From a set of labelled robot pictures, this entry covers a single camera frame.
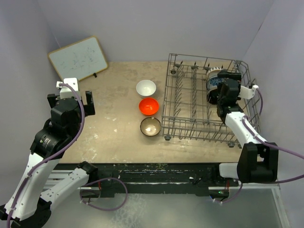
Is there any blue patterned bowl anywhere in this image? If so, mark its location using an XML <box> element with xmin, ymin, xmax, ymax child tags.
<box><xmin>206</xmin><ymin>76</ymin><xmax>225</xmax><ymax>92</ymax></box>

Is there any white orange rimmed striped bowl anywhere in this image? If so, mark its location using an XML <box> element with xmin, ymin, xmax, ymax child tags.
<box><xmin>207</xmin><ymin>67</ymin><xmax>222</xmax><ymax>76</ymax></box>

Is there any black glossy bowl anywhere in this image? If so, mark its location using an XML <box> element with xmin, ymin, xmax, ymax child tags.
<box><xmin>207</xmin><ymin>89</ymin><xmax>219</xmax><ymax>105</ymax></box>

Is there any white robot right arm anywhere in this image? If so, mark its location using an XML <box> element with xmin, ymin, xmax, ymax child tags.
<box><xmin>211</xmin><ymin>70</ymin><xmax>278</xmax><ymax>186</ymax></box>

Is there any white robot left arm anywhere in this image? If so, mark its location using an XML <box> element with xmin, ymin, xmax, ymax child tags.
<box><xmin>0</xmin><ymin>91</ymin><xmax>98</xmax><ymax>228</ymax></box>

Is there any yellow framed whiteboard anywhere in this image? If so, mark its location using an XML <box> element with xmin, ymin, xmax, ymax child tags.
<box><xmin>48</xmin><ymin>36</ymin><xmax>108</xmax><ymax>80</ymax></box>

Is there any brown glazed bowl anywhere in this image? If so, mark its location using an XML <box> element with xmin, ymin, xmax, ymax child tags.
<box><xmin>140</xmin><ymin>117</ymin><xmax>162</xmax><ymax>137</ymax></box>

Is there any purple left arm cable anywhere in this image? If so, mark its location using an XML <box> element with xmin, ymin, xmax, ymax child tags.
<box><xmin>6</xmin><ymin>83</ymin><xmax>86</xmax><ymax>228</ymax></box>

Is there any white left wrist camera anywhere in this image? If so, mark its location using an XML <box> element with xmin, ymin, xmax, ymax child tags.
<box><xmin>56</xmin><ymin>78</ymin><xmax>81</xmax><ymax>99</ymax></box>

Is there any grey wire dish rack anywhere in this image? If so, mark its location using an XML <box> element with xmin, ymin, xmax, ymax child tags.
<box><xmin>161</xmin><ymin>53</ymin><xmax>256</xmax><ymax>147</ymax></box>

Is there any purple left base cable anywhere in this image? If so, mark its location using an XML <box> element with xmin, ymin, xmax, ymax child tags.
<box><xmin>79</xmin><ymin>176</ymin><xmax>129</xmax><ymax>211</ymax></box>

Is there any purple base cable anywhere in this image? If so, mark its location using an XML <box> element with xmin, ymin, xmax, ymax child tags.
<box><xmin>79</xmin><ymin>176</ymin><xmax>129</xmax><ymax>211</ymax></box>
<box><xmin>211</xmin><ymin>181</ymin><xmax>243</xmax><ymax>204</ymax></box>

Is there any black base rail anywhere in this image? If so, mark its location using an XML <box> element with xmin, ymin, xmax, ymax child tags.
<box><xmin>53</xmin><ymin>161</ymin><xmax>240</xmax><ymax>198</ymax></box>

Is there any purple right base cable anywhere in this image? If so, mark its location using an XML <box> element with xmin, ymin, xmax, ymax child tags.
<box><xmin>211</xmin><ymin>181</ymin><xmax>243</xmax><ymax>204</ymax></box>

